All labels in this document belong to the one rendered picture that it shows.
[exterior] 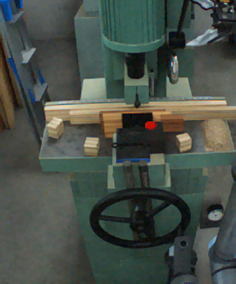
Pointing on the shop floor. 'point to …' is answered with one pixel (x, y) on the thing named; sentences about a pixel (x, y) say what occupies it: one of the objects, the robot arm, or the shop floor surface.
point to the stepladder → (23, 59)
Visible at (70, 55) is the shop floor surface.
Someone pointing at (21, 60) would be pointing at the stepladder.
